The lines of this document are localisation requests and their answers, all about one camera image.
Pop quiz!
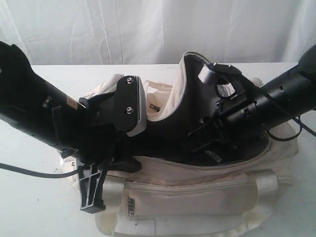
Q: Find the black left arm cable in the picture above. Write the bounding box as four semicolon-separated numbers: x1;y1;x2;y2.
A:
0;162;82;179

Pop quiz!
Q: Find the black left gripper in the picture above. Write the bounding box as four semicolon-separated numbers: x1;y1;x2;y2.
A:
53;96;142;214

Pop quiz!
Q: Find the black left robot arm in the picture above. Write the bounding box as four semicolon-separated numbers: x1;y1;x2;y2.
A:
0;42;146;214

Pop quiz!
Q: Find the cream fabric duffel bag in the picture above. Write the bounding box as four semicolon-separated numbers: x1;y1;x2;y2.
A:
58;50;301;237

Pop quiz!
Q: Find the white backdrop curtain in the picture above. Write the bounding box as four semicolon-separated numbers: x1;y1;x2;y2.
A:
0;0;316;65

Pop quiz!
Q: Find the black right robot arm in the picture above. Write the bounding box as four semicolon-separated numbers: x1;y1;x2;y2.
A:
188;47;316;152

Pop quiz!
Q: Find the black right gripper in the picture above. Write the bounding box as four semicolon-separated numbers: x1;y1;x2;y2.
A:
187;98;252;154

